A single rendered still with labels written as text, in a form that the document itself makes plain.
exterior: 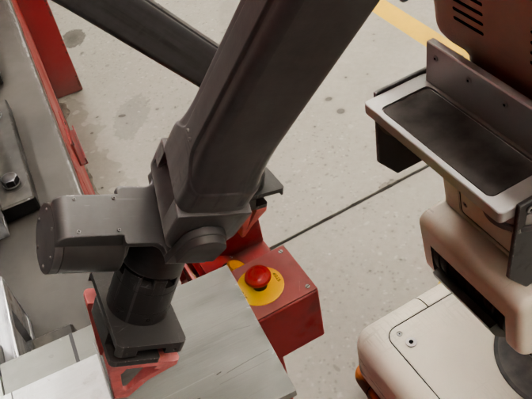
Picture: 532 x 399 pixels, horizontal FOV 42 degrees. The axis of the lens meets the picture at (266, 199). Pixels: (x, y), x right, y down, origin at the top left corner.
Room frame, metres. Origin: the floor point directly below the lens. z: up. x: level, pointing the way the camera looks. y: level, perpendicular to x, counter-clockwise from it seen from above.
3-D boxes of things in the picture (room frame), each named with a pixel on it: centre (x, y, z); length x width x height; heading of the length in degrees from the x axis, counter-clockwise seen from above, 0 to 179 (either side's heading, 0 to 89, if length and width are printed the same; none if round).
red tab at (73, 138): (1.39, 0.43, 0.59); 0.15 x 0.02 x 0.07; 16
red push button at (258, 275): (0.66, 0.03, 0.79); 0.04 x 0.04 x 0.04
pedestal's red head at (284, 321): (0.70, 0.06, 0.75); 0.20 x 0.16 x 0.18; 20
